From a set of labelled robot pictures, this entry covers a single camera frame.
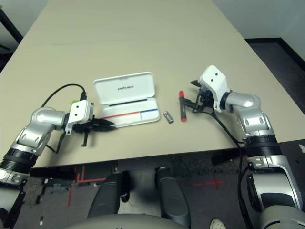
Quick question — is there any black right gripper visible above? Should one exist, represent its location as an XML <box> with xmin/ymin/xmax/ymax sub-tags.
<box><xmin>180</xmin><ymin>80</ymin><xmax>215</xmax><ymax>113</ymax></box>

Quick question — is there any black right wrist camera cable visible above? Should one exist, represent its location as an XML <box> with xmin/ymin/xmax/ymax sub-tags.
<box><xmin>192</xmin><ymin>104</ymin><xmax>253</xmax><ymax>229</ymax></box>

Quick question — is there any red black marker pen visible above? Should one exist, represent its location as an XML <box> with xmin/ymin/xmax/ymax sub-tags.
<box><xmin>179</xmin><ymin>90</ymin><xmax>188</xmax><ymax>123</ymax></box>

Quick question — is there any dark grey robot leg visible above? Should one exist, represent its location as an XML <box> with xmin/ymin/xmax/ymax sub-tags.
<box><xmin>154</xmin><ymin>167</ymin><xmax>191</xmax><ymax>227</ymax></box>
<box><xmin>87</xmin><ymin>170</ymin><xmax>131</xmax><ymax>219</ymax></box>

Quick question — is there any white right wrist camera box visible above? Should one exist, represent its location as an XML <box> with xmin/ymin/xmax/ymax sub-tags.
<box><xmin>199</xmin><ymin>65</ymin><xmax>233</xmax><ymax>113</ymax></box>

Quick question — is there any dark grey robot right leg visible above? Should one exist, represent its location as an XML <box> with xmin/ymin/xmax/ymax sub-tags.
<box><xmin>154</xmin><ymin>167</ymin><xmax>191</xmax><ymax>227</ymax></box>

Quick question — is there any small silver black cylinder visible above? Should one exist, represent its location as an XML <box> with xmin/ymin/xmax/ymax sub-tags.
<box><xmin>163</xmin><ymin>111</ymin><xmax>175</xmax><ymax>124</ymax></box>

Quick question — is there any white perforated shoe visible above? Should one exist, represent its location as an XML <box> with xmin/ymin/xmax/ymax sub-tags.
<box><xmin>209</xmin><ymin>217</ymin><xmax>226</xmax><ymax>229</ymax></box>

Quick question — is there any beige robot torso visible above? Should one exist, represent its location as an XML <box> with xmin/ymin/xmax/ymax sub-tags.
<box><xmin>57</xmin><ymin>216</ymin><xmax>182</xmax><ymax>229</ymax></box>

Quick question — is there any white plastic pencil case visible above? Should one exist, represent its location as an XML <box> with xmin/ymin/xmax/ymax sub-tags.
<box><xmin>92</xmin><ymin>71</ymin><xmax>161</xmax><ymax>128</ymax></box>

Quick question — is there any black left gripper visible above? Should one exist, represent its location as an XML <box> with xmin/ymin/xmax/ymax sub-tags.
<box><xmin>72</xmin><ymin>118</ymin><xmax>118</xmax><ymax>146</ymax></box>

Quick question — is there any dark grey robot left leg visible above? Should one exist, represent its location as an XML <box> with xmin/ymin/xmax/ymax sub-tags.
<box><xmin>87</xmin><ymin>170</ymin><xmax>131</xmax><ymax>219</ymax></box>

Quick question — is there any black metal furniture frame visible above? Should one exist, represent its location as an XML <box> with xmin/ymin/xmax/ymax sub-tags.
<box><xmin>0</xmin><ymin>9</ymin><xmax>23</xmax><ymax>52</ymax></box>

